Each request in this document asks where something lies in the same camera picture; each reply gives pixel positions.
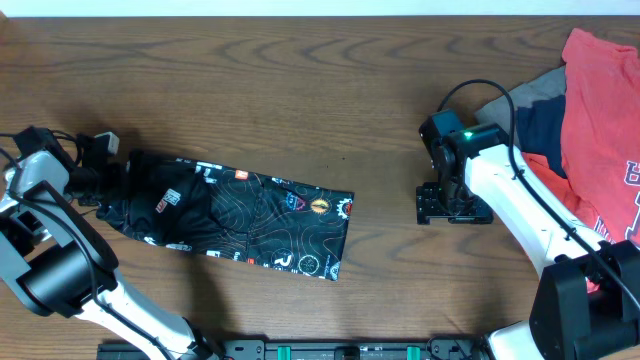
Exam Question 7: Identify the black orange-patterned jersey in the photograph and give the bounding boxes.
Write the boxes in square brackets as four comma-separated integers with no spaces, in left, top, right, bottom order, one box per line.
[97,151,354,281]

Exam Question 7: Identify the grey t-shirt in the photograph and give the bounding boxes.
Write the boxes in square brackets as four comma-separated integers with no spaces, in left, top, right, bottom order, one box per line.
[474,66,566,130]

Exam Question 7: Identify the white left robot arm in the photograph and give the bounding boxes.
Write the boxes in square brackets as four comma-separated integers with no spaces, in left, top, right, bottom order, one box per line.
[1,126,225,359]

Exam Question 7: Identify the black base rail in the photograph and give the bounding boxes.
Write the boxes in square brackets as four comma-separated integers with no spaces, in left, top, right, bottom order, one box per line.
[97,327,494,360]

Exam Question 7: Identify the navy blue t-shirt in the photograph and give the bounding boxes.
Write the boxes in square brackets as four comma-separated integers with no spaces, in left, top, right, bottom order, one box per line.
[516,95,567,179]

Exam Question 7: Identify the red printed t-shirt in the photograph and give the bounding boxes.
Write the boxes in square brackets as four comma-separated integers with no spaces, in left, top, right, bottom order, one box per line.
[522,28,639,243]

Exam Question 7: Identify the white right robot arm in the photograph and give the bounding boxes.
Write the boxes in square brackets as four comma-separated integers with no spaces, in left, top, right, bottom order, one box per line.
[416,119,639,359]

